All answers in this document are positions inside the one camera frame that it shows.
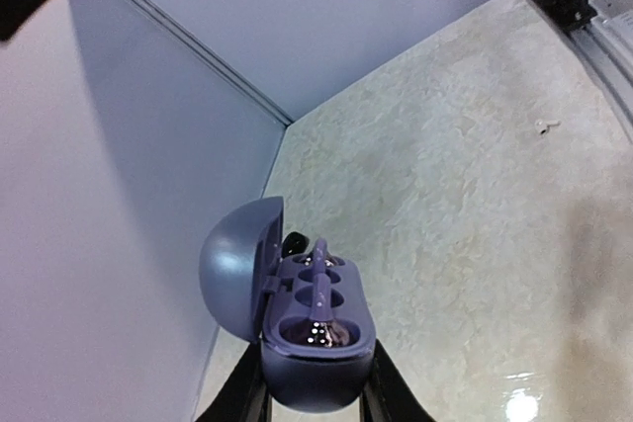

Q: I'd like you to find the purple earbud charging case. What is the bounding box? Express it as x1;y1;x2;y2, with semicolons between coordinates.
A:
199;197;376;413

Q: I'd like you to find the white earbud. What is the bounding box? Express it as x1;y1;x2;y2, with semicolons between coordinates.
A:
534;120;561;135

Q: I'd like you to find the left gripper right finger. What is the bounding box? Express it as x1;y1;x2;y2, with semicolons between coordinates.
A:
360;340;435;422

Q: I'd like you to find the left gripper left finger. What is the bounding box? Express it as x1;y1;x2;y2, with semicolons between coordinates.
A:
195;343;272;422

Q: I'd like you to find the aluminium front rail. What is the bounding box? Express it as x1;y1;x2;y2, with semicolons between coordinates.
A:
525;0;632;140

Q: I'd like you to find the black earbud charging case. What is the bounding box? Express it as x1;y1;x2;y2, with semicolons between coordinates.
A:
281;231;310;258

